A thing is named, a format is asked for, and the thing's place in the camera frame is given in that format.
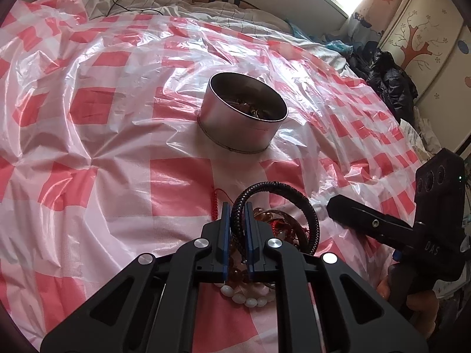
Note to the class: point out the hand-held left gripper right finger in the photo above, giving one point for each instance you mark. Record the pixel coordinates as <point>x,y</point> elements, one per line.
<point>250,237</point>

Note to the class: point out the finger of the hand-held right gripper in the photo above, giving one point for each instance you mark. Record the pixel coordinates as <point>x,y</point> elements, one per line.
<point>360,217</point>

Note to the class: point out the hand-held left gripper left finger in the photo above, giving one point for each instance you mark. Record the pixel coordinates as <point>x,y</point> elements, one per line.
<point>225,237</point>

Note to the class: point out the round metal tin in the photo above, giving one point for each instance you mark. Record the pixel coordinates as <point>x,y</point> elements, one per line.
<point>235,125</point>

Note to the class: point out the person's right hand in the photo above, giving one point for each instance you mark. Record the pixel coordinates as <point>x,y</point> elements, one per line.
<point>423,316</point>

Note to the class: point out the crumpled white papers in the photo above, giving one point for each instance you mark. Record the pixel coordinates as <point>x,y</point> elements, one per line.
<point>423,132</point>

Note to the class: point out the black puffer jacket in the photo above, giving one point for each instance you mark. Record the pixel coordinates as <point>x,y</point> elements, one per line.
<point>390,81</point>

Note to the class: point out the red checkered plastic sheet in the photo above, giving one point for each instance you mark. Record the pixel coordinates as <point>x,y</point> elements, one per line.
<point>110,136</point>

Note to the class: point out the wardrobe with tree print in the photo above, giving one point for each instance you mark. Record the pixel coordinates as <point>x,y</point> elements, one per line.
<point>434,36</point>

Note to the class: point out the blue plastic bag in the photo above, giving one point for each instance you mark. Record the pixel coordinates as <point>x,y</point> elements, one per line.
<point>338,47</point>

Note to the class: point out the white striped bedsheet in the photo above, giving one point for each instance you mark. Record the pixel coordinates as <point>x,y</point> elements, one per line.
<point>228,18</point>

